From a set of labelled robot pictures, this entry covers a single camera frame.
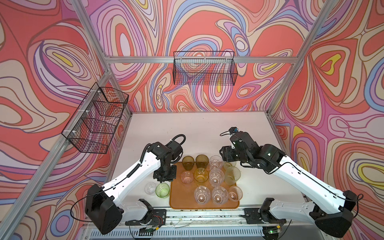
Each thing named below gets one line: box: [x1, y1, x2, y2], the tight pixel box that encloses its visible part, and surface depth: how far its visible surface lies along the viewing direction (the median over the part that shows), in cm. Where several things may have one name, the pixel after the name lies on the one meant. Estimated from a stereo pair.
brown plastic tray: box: [170, 162, 240, 209], surface depth 81 cm
